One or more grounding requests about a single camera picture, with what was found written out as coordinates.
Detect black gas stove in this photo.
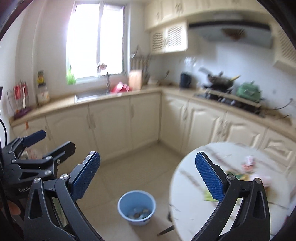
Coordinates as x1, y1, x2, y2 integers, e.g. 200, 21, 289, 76
193, 88, 265, 118

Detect range hood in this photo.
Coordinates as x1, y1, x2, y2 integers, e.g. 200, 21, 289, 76
189, 20, 273, 48

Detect hanging utensil rack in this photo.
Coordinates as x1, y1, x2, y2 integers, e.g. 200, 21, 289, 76
130, 45, 151, 82

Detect round white marble table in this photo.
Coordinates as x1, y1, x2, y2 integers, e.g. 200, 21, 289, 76
169, 142, 295, 240

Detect red patterned small packet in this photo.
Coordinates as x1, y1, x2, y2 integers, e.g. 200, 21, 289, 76
242, 164, 254, 173

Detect sauce bottle yellow label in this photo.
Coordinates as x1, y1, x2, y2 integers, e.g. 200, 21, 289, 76
37, 70, 45, 86

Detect lower kitchen cabinets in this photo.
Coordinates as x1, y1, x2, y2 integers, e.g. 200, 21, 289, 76
10, 88, 295, 185

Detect sink faucet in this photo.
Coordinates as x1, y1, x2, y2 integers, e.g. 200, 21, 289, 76
97, 62, 111, 93

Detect red utensil holder rack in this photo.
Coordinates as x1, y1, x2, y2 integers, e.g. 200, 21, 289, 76
6, 80, 32, 120

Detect black wok with lid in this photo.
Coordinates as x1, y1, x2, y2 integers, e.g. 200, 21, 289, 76
198, 67, 241, 92

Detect blue plastic trash bucket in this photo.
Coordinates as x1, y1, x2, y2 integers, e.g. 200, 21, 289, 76
117, 190, 157, 226

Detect dark green snack packet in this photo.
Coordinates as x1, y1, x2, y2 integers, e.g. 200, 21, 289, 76
226, 170, 250, 181

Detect kitchen cabinets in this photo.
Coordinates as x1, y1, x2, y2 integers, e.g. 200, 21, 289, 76
10, 88, 295, 185
144, 0, 296, 75

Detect black electric kettle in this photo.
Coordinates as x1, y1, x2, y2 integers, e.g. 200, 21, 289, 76
179, 72, 192, 89

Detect window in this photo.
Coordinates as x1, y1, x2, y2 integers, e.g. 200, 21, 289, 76
66, 1, 125, 82

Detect steel sink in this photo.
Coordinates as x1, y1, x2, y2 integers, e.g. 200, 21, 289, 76
74, 89, 110, 103

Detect small red white sachet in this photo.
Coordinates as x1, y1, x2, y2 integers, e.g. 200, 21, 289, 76
245, 156, 255, 166

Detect green dish soap bottle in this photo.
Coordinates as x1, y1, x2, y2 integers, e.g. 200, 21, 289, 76
66, 67, 76, 85

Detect wooden cutting board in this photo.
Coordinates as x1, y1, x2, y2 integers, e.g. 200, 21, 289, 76
128, 70, 142, 90

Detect stacked white bowls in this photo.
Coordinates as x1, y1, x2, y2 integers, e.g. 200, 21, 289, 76
147, 77, 159, 85

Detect green electric cooker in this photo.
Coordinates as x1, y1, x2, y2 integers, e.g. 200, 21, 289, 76
236, 81, 261, 103

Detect person left hand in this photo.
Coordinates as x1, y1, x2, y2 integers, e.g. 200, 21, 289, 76
8, 201, 21, 215

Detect upper kitchen cabinets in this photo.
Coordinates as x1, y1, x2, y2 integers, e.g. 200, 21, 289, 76
144, 0, 296, 75

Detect light green snack packet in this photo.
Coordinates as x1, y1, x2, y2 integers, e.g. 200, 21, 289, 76
203, 188, 219, 202

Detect large glass jar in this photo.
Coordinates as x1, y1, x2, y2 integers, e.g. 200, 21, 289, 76
37, 85, 50, 106

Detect red plastic basin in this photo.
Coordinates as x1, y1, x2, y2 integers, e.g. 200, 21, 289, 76
111, 82, 132, 93

